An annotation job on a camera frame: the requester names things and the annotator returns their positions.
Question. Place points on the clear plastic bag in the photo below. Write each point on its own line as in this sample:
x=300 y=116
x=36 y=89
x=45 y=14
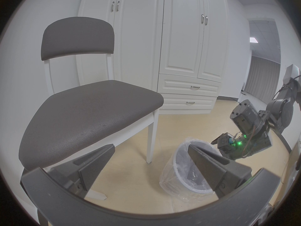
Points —
x=169 y=180

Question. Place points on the white wardrobe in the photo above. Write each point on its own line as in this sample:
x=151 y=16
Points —
x=183 y=43

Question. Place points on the white trash bin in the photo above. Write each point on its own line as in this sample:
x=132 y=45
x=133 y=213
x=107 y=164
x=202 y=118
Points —
x=188 y=185

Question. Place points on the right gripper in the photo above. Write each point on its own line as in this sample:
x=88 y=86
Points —
x=254 y=145

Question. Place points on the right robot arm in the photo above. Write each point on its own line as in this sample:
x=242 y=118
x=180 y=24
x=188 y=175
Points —
x=279 y=112

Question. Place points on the ceiling light panel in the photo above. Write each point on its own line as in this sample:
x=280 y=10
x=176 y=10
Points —
x=254 y=39

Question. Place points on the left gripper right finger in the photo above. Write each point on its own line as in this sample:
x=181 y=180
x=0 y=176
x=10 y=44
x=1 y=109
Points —
x=211 y=168

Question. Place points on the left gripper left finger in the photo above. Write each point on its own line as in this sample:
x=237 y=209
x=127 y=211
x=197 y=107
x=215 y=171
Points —
x=94 y=166

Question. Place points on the grey curtain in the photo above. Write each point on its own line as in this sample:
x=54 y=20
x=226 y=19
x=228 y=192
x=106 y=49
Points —
x=263 y=79

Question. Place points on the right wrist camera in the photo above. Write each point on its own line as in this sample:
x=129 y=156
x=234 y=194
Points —
x=223 y=145

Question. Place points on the grey padded white chair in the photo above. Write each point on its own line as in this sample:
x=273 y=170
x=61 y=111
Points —
x=89 y=112

